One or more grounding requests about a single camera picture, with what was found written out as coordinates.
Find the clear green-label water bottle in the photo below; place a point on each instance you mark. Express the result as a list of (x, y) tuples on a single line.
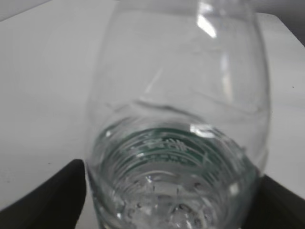
[(179, 115)]

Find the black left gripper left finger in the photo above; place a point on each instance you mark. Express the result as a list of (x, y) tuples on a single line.
[(57, 203)]

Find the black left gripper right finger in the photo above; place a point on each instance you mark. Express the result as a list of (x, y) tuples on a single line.
[(275, 207)]

